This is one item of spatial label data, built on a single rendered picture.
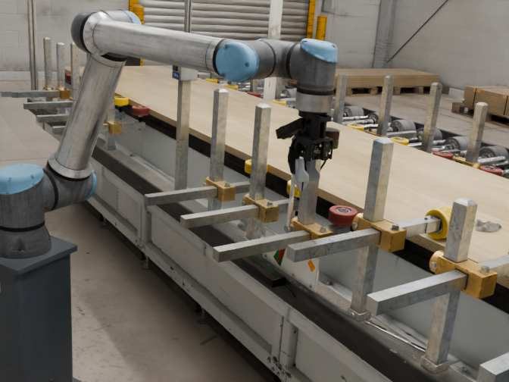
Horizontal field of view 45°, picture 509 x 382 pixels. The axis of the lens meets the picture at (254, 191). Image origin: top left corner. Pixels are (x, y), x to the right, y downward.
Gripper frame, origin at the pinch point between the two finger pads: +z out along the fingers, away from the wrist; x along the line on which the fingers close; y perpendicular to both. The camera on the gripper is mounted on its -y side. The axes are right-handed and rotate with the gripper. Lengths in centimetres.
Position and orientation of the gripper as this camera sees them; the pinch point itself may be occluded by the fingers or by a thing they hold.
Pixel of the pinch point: (300, 185)
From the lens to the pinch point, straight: 160.7
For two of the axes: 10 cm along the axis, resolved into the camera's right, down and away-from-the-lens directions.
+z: -0.7, 9.5, 3.1
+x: 8.3, -1.2, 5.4
